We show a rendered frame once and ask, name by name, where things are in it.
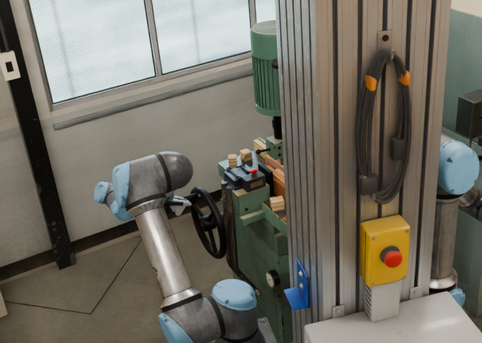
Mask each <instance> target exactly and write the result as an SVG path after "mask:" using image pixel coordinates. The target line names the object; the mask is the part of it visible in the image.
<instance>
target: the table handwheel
mask: <svg viewBox="0 0 482 343"><path fill-rule="evenodd" d="M195 193H197V194H200V195H201V196H202V197H203V198H204V200H205V202H206V203H207V204H208V206H209V208H210V210H211V213H210V214H208V215H205V214H204V213H203V212H202V211H201V210H200V208H199V207H198V205H197V198H196V199H193V200H191V201H190V202H191V204H192V205H190V210H191V214H192V219H193V222H194V226H195V228H196V231H197V234H198V236H199V238H200V240H201V242H202V244H203V246H204V247H205V249H206V250H207V252H208V253H209V254H210V255H211V256H212V257H214V258H216V259H221V258H223V257H224V256H225V255H226V252H227V234H226V230H225V225H224V223H223V222H224V215H223V212H222V213H220V212H219V210H218V207H217V205H216V203H215V202H214V200H213V199H212V197H211V195H210V194H209V192H208V191H207V190H205V189H204V188H203V187H194V188H193V189H192V190H191V193H190V194H195ZM199 215H200V218H199ZM216 226H217V230H218V234H219V252H218V250H217V246H216V243H215V241H214V235H213V232H212V230H213V229H215V228H216ZM207 231H208V233H209V238H210V240H211V243H210V242H209V240H208V238H207V236H206V234H205V232H207Z"/></svg>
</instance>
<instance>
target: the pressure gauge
mask: <svg viewBox="0 0 482 343"><path fill-rule="evenodd" d="M265 277H266V281H267V282H268V285H269V286H270V287H271V288H274V287H275V288H278V287H279V285H280V277H279V275H278V273H277V271H276V270H274V269H272V270H271V271H267V272H266V273H265ZM269 279H270V281H269Z"/></svg>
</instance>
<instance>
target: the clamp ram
mask: <svg viewBox="0 0 482 343"><path fill-rule="evenodd" d="M258 171H261V172H262V173H263V174H264V175H265V181H266V183H267V184H269V185H270V193H273V192H274V185H273V172H272V171H271V170H269V168H267V167H266V166H265V165H264V164H262V163H261V162H260V163H258Z"/></svg>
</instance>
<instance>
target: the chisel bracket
mask: <svg viewBox="0 0 482 343"><path fill-rule="evenodd" d="M265 144H266V148H267V149H269V148H270V151H266V154H267V155H269V156H270V157H272V158H273V159H274V160H278V159H282V158H283V140H282V139H276V138H274V136H270V137H267V138H265Z"/></svg>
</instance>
